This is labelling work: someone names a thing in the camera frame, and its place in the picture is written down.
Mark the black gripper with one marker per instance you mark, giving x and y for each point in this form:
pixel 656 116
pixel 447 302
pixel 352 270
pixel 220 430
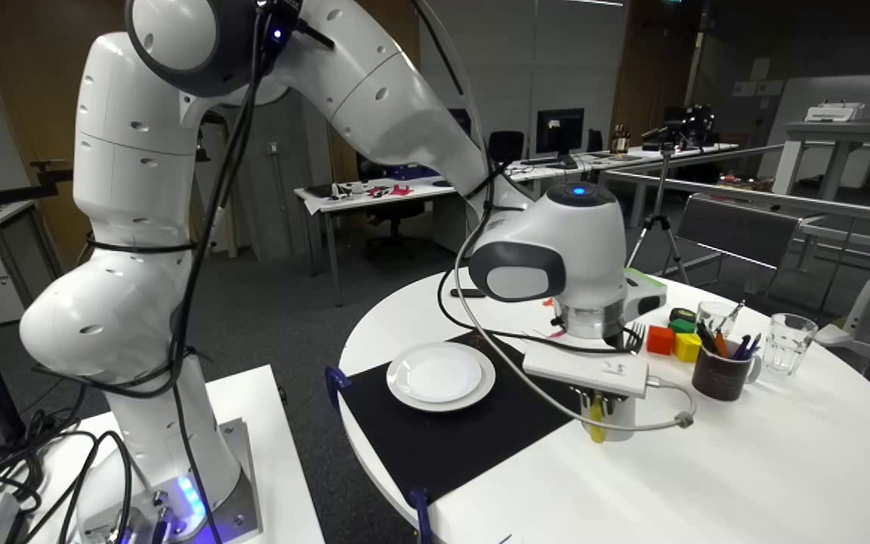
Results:
pixel 605 403

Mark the white cup yellow inside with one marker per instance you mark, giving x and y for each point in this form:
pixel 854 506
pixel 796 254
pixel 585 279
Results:
pixel 607 419

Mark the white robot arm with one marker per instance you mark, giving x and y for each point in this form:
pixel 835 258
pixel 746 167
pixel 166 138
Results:
pixel 115 320

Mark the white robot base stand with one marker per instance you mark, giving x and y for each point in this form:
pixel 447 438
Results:
pixel 203 462

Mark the dark pen holder cup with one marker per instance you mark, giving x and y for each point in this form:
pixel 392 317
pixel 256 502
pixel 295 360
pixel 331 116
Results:
pixel 720 377

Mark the large white plate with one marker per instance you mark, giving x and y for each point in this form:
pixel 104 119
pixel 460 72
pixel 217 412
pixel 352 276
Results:
pixel 442 377

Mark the orange cube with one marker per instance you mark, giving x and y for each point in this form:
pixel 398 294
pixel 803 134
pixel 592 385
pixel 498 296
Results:
pixel 661 340

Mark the yellow cube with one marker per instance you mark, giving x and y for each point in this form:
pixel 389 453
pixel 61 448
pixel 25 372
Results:
pixel 686 350

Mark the green cube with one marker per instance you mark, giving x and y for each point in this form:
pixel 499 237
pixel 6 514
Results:
pixel 683 325

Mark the round white table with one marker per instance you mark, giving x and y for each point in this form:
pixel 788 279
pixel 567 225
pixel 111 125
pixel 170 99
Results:
pixel 788 462

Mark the green book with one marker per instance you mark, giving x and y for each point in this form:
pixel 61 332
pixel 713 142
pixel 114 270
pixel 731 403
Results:
pixel 642 294

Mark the black placemat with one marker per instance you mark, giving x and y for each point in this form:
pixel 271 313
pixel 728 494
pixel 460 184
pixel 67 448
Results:
pixel 432 453

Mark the clear drinking glass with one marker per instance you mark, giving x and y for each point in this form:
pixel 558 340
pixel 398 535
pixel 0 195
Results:
pixel 788 341

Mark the blue table clamp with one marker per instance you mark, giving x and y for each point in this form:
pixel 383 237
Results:
pixel 419 499
pixel 335 382

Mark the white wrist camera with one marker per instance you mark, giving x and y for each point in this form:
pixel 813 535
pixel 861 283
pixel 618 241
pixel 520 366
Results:
pixel 605 372

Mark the camera tripod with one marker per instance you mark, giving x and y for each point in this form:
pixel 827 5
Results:
pixel 670 138

